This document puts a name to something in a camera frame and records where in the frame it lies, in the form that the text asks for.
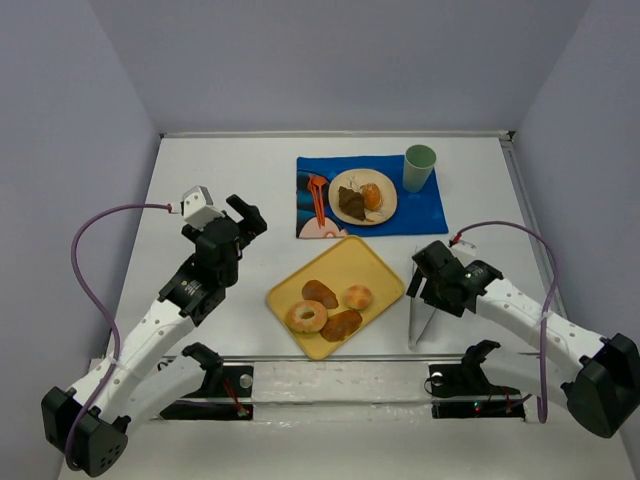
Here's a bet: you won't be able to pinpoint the blue patterned placemat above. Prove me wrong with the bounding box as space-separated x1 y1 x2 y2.
296 154 449 239

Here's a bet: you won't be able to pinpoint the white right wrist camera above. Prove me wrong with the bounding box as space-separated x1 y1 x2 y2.
449 239 476 257

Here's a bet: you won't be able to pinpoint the sugared ring donut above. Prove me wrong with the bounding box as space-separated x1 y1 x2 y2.
285 300 328 334

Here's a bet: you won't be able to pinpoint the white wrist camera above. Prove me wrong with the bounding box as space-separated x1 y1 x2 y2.
449 239 476 257
181 185 224 230

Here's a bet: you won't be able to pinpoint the brown oval bread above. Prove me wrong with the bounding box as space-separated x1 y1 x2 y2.
302 280 339 310

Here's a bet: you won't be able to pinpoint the beige floral plate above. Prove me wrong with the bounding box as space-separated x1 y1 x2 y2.
328 168 398 226

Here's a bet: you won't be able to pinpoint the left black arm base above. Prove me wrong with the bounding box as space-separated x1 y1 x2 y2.
159 343 254 421

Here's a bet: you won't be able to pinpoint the yellow plastic tray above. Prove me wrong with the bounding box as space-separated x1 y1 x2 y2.
266 236 404 360

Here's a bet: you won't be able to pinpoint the glazed oval bread roll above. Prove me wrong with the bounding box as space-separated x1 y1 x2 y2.
360 183 383 211

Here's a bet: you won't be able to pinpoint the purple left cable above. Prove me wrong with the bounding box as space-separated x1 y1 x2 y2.
64 203 174 474

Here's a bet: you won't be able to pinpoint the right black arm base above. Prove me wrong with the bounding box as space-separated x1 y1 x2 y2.
423 340 527 420

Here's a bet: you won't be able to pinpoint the aluminium table rail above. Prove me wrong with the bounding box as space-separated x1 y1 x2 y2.
160 130 512 140

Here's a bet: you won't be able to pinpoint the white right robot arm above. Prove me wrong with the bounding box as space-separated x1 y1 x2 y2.
407 241 639 438

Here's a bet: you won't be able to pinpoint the round cross-topped bun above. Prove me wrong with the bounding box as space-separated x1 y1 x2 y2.
343 284 373 311

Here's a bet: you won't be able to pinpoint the brown twisted pastry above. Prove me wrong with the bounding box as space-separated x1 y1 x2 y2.
320 310 362 342

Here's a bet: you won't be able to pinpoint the dark chocolate croissant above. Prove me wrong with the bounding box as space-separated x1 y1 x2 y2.
338 186 366 221

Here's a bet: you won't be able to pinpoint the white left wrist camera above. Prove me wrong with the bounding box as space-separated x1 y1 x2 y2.
181 185 224 230

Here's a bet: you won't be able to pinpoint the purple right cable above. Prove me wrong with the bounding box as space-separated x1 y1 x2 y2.
452 221 562 425

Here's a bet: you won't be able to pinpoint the orange plastic fork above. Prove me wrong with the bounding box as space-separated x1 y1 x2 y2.
307 175 326 227

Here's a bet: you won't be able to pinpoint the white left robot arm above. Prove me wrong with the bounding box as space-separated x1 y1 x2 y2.
41 186 267 478

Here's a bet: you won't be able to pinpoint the purple cable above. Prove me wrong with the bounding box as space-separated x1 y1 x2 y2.
452 221 562 425
64 203 174 474

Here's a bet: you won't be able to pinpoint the green plastic cup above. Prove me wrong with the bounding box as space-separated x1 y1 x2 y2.
402 145 437 193

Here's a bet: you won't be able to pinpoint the metal tongs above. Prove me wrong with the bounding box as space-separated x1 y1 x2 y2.
407 244 441 350

